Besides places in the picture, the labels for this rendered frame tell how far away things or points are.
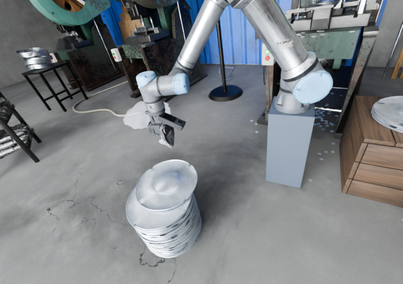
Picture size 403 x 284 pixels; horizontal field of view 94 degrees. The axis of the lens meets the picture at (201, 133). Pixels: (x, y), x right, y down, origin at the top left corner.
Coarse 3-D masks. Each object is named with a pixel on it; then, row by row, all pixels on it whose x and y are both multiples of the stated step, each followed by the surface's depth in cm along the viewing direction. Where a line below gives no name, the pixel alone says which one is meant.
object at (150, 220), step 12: (132, 192) 86; (132, 204) 81; (180, 204) 77; (132, 216) 76; (144, 216) 75; (156, 216) 74; (168, 216) 74; (180, 216) 72; (144, 228) 71; (156, 228) 70
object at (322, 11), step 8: (328, 0) 108; (336, 0) 102; (312, 8) 98; (320, 8) 96; (328, 8) 104; (312, 16) 109; (320, 16) 107; (328, 16) 105; (312, 24) 111; (320, 24) 109; (328, 24) 107
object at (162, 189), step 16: (176, 160) 98; (144, 176) 93; (160, 176) 90; (176, 176) 88; (192, 176) 87; (144, 192) 84; (160, 192) 82; (176, 192) 81; (192, 192) 79; (160, 208) 76
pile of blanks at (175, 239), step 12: (192, 204) 79; (192, 216) 80; (168, 228) 71; (180, 228) 75; (192, 228) 82; (144, 240) 79; (156, 240) 75; (168, 240) 75; (180, 240) 79; (192, 240) 84; (156, 252) 83; (168, 252) 81; (180, 252) 83
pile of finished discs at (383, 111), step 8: (392, 96) 89; (400, 96) 89; (376, 104) 87; (384, 104) 86; (392, 104) 85; (400, 104) 84; (376, 112) 82; (384, 112) 82; (392, 112) 81; (400, 112) 80; (376, 120) 82; (384, 120) 78; (392, 120) 77; (400, 120) 76; (392, 128) 76; (400, 128) 74
